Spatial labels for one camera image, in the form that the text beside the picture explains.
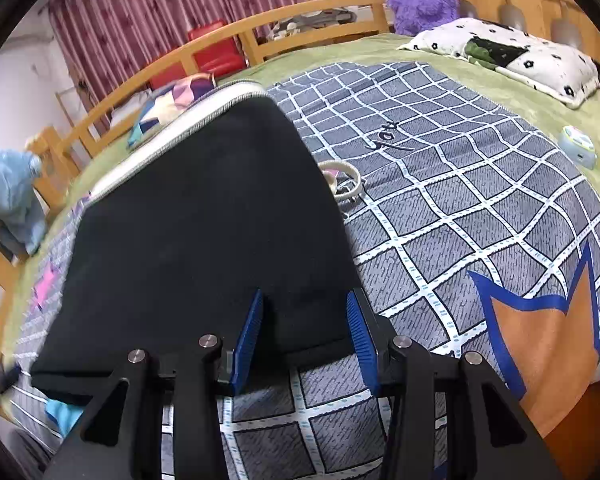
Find wooden bed frame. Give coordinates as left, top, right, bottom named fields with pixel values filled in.
left=0, top=0, right=600, bottom=441

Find wooden coat rack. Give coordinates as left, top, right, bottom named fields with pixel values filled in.
left=55, top=85, right=98, bottom=133

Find white flowered pillow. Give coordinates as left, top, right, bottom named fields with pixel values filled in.
left=397, top=17, right=600, bottom=109

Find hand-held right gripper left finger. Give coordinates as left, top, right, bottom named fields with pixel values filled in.
left=50, top=287, right=266, bottom=480

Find green bed sheet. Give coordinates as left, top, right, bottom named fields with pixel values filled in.
left=2, top=30, right=600, bottom=356

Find dark green cloth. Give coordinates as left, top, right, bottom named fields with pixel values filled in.
left=462, top=35, right=528, bottom=71

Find colourful geometric pillow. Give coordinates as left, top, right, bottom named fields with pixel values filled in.
left=126, top=72, right=217, bottom=151

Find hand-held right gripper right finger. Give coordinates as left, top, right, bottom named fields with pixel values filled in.
left=346, top=287, right=563, bottom=480

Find pile of cardboard and papers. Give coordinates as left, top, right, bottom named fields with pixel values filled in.
left=270, top=0, right=361, bottom=41

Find dark red curtain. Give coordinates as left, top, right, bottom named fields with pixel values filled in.
left=47, top=0, right=303, bottom=101

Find red chair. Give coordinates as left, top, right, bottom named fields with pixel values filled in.
left=150, top=67, right=191, bottom=92
left=187, top=20, right=246, bottom=76

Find purple plush toy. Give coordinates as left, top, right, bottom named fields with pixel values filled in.
left=386, top=0, right=461, bottom=37

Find small round blue white device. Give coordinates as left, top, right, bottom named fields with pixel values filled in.
left=559, top=125, right=597, bottom=168

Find grey checked blanket with stars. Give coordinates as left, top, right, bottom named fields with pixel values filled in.
left=0, top=60, right=600, bottom=480

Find black pants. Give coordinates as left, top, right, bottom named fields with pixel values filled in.
left=30, top=95, right=366, bottom=406

